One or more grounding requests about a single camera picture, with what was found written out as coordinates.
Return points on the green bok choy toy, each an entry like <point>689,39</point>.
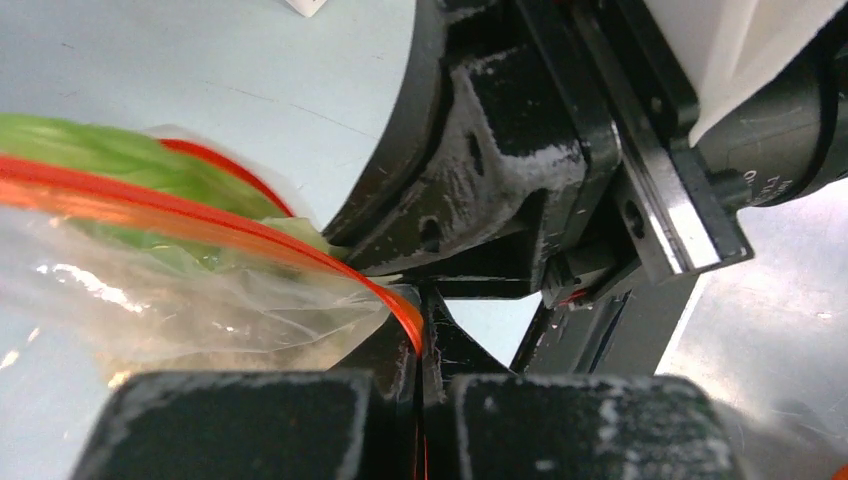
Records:
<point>92,193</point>

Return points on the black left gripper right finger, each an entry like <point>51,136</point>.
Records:
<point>582,398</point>

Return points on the clear zip bag orange zipper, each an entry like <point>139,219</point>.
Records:
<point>135,319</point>

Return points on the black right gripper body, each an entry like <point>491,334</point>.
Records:
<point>670,215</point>

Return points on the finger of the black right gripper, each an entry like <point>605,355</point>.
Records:
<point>400,154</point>
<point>521,157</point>

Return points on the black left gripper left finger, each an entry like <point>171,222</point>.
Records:
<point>356,420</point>

